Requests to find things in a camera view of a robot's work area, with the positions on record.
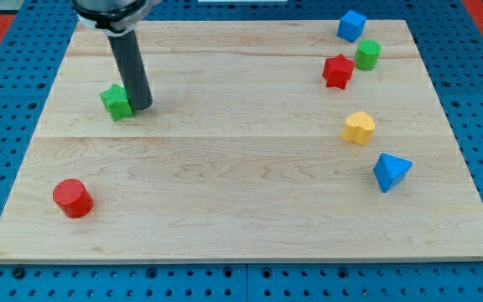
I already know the robot arm flange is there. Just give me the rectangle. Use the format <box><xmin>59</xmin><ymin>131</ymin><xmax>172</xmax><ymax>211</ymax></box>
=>
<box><xmin>72</xmin><ymin>0</ymin><xmax>162</xmax><ymax>37</ymax></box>

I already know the wooden board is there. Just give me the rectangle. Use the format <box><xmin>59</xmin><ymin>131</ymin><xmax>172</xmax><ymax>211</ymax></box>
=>
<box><xmin>0</xmin><ymin>20</ymin><xmax>483</xmax><ymax>264</ymax></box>

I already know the yellow heart block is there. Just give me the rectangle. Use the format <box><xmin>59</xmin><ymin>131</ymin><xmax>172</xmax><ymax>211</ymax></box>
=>
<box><xmin>340</xmin><ymin>112</ymin><xmax>376</xmax><ymax>146</ymax></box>

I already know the red star block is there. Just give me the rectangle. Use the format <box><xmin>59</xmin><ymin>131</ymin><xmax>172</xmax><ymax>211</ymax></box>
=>
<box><xmin>322</xmin><ymin>54</ymin><xmax>356</xmax><ymax>90</ymax></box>

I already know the green star block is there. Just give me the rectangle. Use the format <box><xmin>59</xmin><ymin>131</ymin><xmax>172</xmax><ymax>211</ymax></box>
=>
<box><xmin>100</xmin><ymin>84</ymin><xmax>134</xmax><ymax>122</ymax></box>

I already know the blue triangle block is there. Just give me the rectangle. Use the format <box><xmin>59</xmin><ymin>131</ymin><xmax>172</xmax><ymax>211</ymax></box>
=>
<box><xmin>373</xmin><ymin>153</ymin><xmax>413</xmax><ymax>193</ymax></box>

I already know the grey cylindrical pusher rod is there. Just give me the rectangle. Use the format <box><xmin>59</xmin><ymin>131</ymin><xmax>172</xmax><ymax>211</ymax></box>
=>
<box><xmin>108</xmin><ymin>31</ymin><xmax>153</xmax><ymax>110</ymax></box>

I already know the green cylinder block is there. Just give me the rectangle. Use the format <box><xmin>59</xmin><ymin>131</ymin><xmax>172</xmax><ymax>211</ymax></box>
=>
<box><xmin>355</xmin><ymin>39</ymin><xmax>382</xmax><ymax>71</ymax></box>

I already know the blue cube block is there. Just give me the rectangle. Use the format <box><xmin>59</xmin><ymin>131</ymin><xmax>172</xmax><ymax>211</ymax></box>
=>
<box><xmin>337</xmin><ymin>10</ymin><xmax>367</xmax><ymax>43</ymax></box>

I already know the red cylinder block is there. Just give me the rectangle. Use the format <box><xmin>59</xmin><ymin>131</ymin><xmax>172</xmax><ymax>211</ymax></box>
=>
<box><xmin>52</xmin><ymin>179</ymin><xmax>94</xmax><ymax>218</ymax></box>

